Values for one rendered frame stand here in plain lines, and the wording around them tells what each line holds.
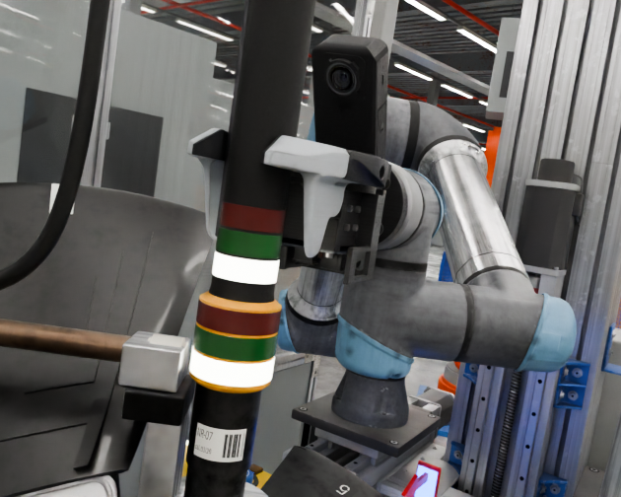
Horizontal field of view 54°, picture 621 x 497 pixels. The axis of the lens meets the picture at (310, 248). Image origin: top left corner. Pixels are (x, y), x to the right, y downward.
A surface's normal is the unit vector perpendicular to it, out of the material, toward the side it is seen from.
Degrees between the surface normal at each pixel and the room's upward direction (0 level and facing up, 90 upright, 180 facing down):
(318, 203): 90
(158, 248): 37
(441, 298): 45
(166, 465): 90
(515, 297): 31
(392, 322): 89
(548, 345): 95
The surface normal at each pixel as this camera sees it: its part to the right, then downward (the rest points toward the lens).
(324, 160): 0.79, 0.17
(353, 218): 0.91, 0.17
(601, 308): -0.52, 0.00
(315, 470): 0.26, -0.93
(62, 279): 0.16, -0.66
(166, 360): 0.03, 0.10
